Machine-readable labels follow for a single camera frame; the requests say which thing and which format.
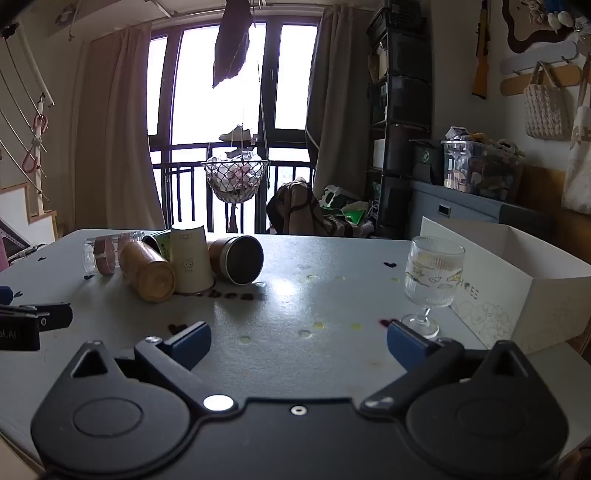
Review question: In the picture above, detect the hanging white shoe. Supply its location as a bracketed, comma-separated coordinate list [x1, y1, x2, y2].
[218, 125, 257, 143]

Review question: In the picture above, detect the hanging dark cloth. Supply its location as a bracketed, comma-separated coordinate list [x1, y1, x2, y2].
[212, 0, 254, 90]

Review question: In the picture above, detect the black balcony railing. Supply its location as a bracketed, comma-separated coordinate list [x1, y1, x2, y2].
[148, 142, 315, 234]

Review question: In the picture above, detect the cream woven tote bag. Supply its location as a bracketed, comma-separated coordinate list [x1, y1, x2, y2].
[523, 61, 574, 140]

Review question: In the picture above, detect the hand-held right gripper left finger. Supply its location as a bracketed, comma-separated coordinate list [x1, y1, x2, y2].
[60, 322, 236, 414]

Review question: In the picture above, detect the black box with green logo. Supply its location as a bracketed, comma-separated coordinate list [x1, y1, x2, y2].
[410, 140, 445, 186]

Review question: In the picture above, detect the wall hook rack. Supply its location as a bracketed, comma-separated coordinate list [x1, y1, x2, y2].
[500, 41, 583, 97]

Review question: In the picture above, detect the brown mug with dark inside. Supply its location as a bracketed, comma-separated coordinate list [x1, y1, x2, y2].
[208, 235, 265, 286]

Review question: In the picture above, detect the brown wavy wall board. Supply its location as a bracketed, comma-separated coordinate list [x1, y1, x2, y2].
[502, 0, 591, 55]

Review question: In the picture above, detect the green paper cup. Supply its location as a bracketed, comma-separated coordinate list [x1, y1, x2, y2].
[141, 229, 173, 260]

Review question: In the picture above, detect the orange toy rifle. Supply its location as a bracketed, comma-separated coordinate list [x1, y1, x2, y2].
[472, 0, 491, 100]

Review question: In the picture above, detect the hanging wire basket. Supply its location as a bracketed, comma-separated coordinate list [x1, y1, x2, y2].
[201, 156, 271, 205]

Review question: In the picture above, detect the clear plastic storage bin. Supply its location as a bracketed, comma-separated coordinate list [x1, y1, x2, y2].
[440, 137, 523, 202]

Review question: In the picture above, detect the chair with brown patterned cloth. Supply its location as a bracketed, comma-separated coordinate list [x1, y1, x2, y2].
[266, 177, 366, 239]

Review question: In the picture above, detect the white canvas tote bag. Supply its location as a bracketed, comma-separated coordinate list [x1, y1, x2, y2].
[560, 58, 591, 216]

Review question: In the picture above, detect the black shelf unit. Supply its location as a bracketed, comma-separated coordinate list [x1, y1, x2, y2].
[366, 0, 433, 239]

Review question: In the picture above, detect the clear ribbed glass goblet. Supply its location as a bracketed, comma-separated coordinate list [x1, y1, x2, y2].
[400, 235, 466, 339]

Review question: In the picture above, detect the grey cabinet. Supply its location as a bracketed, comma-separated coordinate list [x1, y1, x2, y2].
[408, 179, 556, 242]

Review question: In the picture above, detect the pink carabiner strap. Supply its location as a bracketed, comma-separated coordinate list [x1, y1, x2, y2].
[22, 114, 49, 175]

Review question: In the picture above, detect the green plastic bag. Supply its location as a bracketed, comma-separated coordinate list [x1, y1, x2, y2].
[322, 185, 371, 228]

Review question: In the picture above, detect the white cardboard box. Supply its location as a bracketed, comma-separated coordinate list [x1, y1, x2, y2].
[419, 216, 591, 356]

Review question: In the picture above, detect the tan cylindrical tumbler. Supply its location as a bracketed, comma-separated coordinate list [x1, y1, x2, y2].
[119, 240, 177, 304]

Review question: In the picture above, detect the beige curtain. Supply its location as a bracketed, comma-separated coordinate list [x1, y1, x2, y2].
[305, 6, 385, 197]
[74, 22, 168, 232]

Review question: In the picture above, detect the stair cable railing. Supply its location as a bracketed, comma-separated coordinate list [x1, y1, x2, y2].
[0, 28, 56, 204]

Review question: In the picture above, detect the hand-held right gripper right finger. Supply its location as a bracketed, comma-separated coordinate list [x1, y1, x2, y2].
[360, 320, 546, 417]

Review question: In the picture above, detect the white paper cup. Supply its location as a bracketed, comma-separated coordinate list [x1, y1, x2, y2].
[170, 222, 216, 294]

